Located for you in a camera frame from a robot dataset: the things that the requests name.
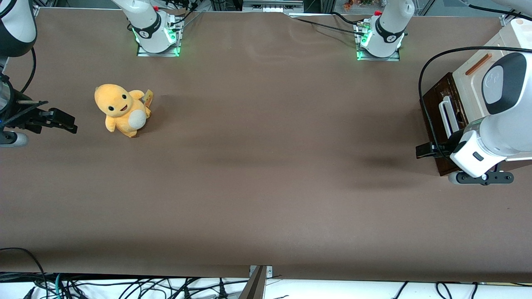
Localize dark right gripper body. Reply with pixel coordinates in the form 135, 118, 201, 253
0, 98, 26, 132

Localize white plastic drawer handle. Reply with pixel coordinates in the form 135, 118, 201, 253
438, 96, 458, 140

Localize dark brown wooden cabinet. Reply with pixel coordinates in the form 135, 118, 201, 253
419, 71, 532, 177

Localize yellow plush toy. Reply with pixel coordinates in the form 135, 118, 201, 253
94, 83, 154, 138

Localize cream plastic box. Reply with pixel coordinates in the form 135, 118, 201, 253
452, 17, 532, 162

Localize orange brown strip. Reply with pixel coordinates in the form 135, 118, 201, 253
465, 53, 493, 76

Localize brown table cover mat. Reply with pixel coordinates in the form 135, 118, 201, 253
0, 7, 532, 284

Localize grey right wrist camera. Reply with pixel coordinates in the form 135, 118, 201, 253
0, 131, 30, 147

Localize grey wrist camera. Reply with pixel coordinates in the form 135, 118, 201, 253
0, 131, 30, 147
448, 169, 515, 186

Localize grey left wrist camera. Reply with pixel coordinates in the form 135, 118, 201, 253
448, 169, 515, 186

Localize wooden drawer without handle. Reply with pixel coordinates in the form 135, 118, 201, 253
420, 85, 457, 175

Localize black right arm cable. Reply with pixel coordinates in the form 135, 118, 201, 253
19, 47, 38, 95

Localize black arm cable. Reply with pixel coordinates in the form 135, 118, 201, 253
19, 47, 38, 95
418, 47, 532, 160

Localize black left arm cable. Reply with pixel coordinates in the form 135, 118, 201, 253
418, 47, 532, 160

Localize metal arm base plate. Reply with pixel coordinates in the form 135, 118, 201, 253
356, 23, 401, 62
136, 12, 182, 57

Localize aluminium frame profile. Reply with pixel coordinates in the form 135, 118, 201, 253
501, 0, 532, 26

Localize black cable loop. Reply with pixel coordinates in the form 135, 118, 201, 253
0, 247, 48, 299

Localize tangled black cables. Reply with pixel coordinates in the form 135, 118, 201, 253
62, 276, 250, 299

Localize grey network switch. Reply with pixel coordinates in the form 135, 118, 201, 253
242, 0, 305, 13

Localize metal camera stand bracket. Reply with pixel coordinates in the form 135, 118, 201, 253
239, 265, 273, 299

